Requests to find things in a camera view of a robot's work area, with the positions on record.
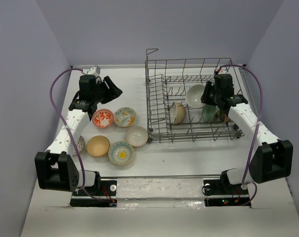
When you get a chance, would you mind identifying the mint green bowl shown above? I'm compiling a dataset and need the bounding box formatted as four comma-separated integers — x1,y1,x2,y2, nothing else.
202,105,219,123

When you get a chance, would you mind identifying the small patterned bowl under arm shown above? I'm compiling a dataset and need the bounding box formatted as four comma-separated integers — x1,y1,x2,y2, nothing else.
76,136,85,153

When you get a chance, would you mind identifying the teal bowl with yellow centre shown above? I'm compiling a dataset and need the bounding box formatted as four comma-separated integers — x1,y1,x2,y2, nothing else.
108,141,134,165

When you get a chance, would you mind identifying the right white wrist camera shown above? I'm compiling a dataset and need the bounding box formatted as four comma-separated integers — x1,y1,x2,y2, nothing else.
214,66,229,75

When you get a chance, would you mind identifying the leaf and flower pattern bowl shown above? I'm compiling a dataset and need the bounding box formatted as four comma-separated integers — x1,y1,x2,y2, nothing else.
114,107,137,127

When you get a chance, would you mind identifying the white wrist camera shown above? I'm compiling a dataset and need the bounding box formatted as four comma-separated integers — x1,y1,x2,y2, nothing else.
82,65,101,77
214,66,229,75

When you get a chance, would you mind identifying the plain white bowl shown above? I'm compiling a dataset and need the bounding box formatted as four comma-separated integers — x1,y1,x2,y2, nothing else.
186,84,205,109

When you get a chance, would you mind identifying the white bowl with patterned outside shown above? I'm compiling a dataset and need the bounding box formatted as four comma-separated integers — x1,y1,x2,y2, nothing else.
126,126,148,148

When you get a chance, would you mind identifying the brown glazed bowl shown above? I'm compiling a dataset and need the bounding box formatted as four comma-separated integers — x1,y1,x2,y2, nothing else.
220,112,231,123

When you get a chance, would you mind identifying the orange coral pattern bowl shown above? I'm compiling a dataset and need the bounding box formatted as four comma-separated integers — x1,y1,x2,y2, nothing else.
91,109,114,128

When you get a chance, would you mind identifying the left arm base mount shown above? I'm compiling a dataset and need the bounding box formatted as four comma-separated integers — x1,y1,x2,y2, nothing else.
70,171,117,208

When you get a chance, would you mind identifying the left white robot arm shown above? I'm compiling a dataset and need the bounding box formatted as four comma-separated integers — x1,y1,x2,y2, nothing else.
35,75,122,195

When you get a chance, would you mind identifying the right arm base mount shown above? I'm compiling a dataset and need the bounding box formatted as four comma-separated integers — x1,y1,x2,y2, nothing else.
201,168,251,207

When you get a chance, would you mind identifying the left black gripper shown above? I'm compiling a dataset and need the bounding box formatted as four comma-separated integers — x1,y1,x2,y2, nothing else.
92,76,123,105

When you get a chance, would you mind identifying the grey wire dish rack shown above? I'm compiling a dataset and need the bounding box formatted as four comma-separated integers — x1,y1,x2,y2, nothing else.
145,48,244,143

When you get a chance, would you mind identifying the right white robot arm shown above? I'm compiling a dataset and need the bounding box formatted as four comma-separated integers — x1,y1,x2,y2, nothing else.
201,70,293,194

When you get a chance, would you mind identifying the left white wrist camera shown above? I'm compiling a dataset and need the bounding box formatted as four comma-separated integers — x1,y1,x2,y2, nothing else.
82,65,101,77

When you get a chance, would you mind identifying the tan orange bowl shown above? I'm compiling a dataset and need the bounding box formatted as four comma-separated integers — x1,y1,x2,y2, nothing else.
86,135,110,157

